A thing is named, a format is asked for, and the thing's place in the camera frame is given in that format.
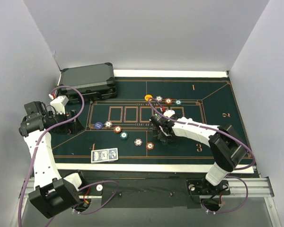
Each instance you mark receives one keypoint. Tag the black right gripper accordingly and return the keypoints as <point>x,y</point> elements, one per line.
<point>163,132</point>

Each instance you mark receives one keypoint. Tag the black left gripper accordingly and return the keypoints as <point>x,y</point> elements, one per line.
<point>67,122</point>

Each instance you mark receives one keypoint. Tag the orange red chip stack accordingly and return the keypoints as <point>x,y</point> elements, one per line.
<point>150,146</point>

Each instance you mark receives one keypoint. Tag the orange red poker chip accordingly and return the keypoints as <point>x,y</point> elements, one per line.
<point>168,101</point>
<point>117,129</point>

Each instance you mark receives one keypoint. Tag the white blue poker chip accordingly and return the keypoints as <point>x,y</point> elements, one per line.
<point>159,98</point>
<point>108,124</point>

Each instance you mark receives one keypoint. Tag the white blue chip stack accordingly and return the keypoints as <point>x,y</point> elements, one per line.
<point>138,142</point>

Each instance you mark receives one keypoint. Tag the green blue poker chip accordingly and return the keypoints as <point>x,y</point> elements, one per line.
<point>124,135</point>
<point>178,102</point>

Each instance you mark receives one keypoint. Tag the blue playing card deck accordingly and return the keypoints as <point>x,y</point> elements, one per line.
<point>104,155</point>

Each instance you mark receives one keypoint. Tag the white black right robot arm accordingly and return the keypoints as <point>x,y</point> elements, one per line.
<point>223,142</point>

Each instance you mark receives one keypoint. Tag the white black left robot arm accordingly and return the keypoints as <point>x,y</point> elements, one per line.
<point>52,193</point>

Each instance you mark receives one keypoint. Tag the blue blind button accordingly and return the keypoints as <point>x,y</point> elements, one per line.
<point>98,125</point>

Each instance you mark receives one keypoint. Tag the orange dealer button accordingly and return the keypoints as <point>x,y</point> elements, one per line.
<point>147,97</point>

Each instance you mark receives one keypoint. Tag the dark green poker mat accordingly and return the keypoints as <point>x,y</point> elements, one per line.
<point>138,122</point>

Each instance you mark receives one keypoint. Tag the black aluminium poker case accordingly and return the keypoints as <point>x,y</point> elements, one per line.
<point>94,82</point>

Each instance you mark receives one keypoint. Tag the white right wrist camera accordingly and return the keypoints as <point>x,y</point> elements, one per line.
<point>169,113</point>

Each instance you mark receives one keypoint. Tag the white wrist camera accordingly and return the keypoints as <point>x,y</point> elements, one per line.
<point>169,113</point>
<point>58,104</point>

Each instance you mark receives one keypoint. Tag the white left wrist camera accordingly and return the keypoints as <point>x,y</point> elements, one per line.
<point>58,104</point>

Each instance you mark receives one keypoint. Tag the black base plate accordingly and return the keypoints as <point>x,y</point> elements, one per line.
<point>151,190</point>

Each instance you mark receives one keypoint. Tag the aluminium mounting rail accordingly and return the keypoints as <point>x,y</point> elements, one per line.
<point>249,204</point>

